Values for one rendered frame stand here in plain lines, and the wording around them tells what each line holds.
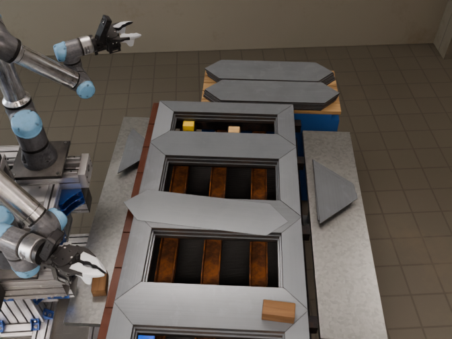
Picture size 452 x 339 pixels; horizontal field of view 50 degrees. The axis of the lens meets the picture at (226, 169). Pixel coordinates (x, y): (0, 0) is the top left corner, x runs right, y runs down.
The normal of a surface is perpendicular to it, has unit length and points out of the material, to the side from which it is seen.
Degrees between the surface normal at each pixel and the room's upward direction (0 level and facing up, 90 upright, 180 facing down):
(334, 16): 90
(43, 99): 0
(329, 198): 0
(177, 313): 0
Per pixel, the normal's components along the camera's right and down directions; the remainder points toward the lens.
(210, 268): 0.00, -0.69
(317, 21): 0.05, 0.73
